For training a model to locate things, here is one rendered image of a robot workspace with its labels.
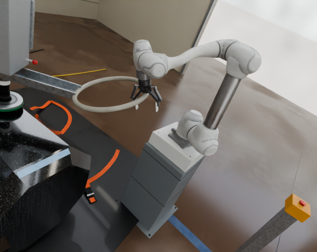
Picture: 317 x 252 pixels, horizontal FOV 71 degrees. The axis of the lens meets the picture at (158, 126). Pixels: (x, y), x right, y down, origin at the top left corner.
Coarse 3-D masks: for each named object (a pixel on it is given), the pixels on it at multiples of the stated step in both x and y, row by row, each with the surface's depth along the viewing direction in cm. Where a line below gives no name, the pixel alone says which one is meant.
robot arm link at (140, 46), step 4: (140, 40) 118; (144, 40) 118; (136, 44) 117; (140, 44) 116; (144, 44) 116; (148, 44) 118; (136, 48) 117; (140, 48) 116; (144, 48) 117; (148, 48) 118; (136, 52) 118; (140, 52) 116; (152, 52) 119; (136, 56) 117; (136, 60) 118; (136, 64) 120; (136, 68) 125
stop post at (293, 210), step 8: (288, 200) 146; (296, 200) 142; (288, 208) 140; (296, 208) 138; (304, 208) 139; (280, 216) 147; (288, 216) 144; (296, 216) 139; (304, 216) 137; (264, 224) 163; (272, 224) 152; (280, 224) 149; (288, 224) 146; (256, 232) 167; (264, 232) 157; (272, 232) 154; (280, 232) 151; (248, 240) 172; (256, 240) 162; (264, 240) 159; (240, 248) 177; (248, 248) 168; (256, 248) 164
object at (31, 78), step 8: (16, 72) 142; (24, 72) 142; (32, 72) 142; (16, 80) 133; (24, 80) 133; (32, 80) 133; (40, 80) 144; (48, 80) 145; (56, 80) 145; (64, 80) 145; (40, 88) 136; (48, 88) 136; (56, 88) 136; (64, 88) 145; (72, 88) 148; (64, 96) 139
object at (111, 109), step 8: (96, 80) 157; (104, 80) 159; (128, 80) 160; (136, 80) 155; (80, 88) 147; (72, 96) 136; (144, 96) 133; (80, 104) 127; (128, 104) 125; (136, 104) 129
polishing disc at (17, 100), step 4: (12, 92) 155; (12, 96) 152; (16, 96) 153; (20, 96) 155; (12, 100) 149; (16, 100) 150; (20, 100) 152; (0, 104) 142; (4, 104) 143; (8, 104) 144; (12, 104) 146; (16, 104) 147; (20, 104) 149; (0, 108) 140; (4, 108) 141; (8, 108) 142; (12, 108) 144
